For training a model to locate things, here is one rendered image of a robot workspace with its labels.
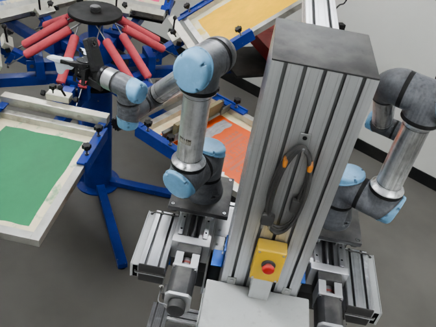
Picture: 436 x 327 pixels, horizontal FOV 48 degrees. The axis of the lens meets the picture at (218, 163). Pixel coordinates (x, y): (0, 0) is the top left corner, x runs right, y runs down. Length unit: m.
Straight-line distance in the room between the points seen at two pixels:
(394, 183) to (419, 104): 0.30
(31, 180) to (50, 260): 1.01
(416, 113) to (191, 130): 0.67
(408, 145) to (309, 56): 0.56
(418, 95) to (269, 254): 0.62
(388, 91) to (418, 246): 2.51
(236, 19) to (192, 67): 1.96
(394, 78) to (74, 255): 2.35
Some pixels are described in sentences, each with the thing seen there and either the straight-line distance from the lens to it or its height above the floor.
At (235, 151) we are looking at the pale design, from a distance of 2.62.
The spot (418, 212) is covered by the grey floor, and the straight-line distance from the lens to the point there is 4.26.
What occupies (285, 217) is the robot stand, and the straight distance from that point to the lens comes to 1.42.
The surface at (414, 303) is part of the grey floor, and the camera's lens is 3.57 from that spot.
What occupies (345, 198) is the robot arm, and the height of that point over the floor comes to 1.42.
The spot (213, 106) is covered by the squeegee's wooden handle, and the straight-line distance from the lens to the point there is 2.76.
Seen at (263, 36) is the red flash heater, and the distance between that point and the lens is 3.57.
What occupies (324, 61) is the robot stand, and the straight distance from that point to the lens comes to 1.18.
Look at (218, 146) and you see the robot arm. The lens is 1.74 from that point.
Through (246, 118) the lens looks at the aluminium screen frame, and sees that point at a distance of 2.84.
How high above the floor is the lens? 2.52
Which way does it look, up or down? 38 degrees down
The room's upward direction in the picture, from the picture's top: 10 degrees clockwise
